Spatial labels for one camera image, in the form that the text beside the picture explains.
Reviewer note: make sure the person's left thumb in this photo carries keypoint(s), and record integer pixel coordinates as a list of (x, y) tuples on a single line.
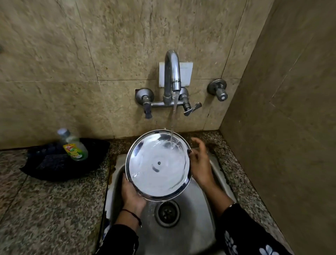
[(126, 182)]

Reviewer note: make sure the person's right forearm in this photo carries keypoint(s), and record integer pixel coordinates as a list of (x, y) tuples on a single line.
[(236, 226)]

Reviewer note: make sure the chrome wall valve knob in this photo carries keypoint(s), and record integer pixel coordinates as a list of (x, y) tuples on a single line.
[(218, 89)]

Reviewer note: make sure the round steel lid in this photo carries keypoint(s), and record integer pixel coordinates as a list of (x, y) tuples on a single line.
[(157, 168)]

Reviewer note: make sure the white wall plate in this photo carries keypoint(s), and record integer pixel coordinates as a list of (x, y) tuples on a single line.
[(187, 73)]

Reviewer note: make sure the person's left hand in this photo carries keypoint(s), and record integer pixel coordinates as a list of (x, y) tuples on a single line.
[(132, 197)]

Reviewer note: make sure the round sink drain strainer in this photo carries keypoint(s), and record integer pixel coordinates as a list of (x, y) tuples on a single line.
[(167, 213)]

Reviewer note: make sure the black cloth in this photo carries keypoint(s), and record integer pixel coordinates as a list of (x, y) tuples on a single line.
[(47, 163)]

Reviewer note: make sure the stainless steel sink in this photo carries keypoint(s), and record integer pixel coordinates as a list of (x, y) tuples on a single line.
[(194, 212)]

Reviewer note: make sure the green dish soap bottle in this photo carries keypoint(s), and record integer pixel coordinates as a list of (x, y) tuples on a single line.
[(74, 149)]

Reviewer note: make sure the person's right hand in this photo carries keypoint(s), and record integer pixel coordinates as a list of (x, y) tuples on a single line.
[(202, 165)]

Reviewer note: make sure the person's right thumb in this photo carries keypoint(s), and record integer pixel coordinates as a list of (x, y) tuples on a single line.
[(191, 155)]

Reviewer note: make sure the chrome wall mixer faucet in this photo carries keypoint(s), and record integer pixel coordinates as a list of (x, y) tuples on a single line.
[(172, 68)]

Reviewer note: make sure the black thread wristband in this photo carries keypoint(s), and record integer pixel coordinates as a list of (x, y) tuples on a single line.
[(134, 215)]

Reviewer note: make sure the person's left forearm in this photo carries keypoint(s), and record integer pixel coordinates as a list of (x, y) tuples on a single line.
[(126, 231)]

